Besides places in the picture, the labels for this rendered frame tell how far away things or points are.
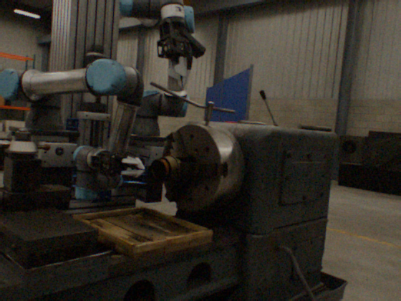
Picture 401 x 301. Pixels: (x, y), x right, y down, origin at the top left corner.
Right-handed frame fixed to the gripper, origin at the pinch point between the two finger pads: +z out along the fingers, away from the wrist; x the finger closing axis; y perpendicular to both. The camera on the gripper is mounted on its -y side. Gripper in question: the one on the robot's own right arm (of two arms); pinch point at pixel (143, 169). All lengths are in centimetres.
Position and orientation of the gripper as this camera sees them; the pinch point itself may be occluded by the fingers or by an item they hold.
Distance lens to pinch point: 115.6
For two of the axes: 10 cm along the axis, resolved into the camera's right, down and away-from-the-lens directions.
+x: 0.9, -9.9, -0.6
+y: -7.0, -0.2, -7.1
